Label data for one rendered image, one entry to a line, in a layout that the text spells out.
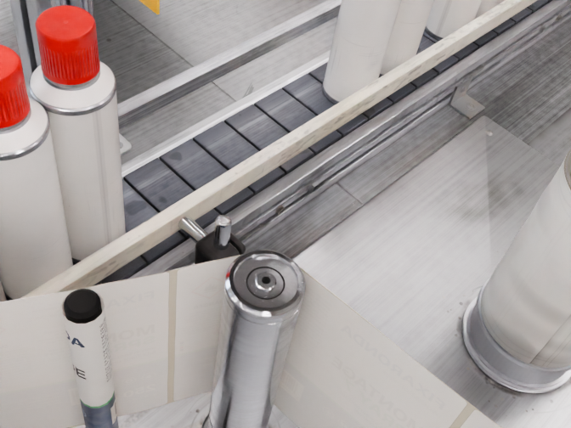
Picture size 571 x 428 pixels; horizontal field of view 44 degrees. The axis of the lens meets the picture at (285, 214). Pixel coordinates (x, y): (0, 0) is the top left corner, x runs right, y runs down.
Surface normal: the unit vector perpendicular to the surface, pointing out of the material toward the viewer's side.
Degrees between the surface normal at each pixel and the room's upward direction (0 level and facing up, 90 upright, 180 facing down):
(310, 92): 0
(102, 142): 90
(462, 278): 0
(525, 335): 88
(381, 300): 0
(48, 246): 90
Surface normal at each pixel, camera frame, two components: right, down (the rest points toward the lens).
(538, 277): -0.84, 0.29
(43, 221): 0.75, 0.57
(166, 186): 0.13, -0.63
